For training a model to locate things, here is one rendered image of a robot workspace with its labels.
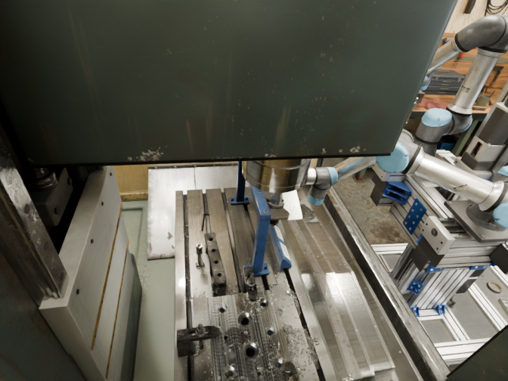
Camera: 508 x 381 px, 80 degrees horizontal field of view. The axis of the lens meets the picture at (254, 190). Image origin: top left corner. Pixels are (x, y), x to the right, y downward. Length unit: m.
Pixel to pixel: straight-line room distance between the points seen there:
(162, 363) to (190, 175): 1.00
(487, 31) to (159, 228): 1.74
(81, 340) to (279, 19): 0.68
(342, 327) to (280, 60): 1.17
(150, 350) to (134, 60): 1.20
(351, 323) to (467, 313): 1.21
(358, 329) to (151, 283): 0.97
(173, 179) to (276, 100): 1.42
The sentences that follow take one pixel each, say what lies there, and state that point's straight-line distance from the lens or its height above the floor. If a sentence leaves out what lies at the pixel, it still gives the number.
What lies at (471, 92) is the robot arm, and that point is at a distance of 1.81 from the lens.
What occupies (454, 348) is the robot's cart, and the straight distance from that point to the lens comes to 2.29.
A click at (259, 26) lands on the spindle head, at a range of 0.47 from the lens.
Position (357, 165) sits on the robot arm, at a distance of 1.43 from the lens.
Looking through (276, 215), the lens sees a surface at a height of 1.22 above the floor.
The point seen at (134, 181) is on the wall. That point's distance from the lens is 2.00.
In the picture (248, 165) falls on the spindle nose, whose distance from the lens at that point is 0.67.
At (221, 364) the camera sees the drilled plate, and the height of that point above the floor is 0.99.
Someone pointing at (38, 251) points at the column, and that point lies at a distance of 0.58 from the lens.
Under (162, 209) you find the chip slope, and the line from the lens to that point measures 1.80.
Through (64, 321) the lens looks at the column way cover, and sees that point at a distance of 0.70.
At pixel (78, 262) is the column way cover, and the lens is 0.71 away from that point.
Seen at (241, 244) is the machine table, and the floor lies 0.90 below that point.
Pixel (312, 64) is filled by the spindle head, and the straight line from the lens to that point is 0.51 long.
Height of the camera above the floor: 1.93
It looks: 38 degrees down
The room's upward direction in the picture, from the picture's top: 6 degrees clockwise
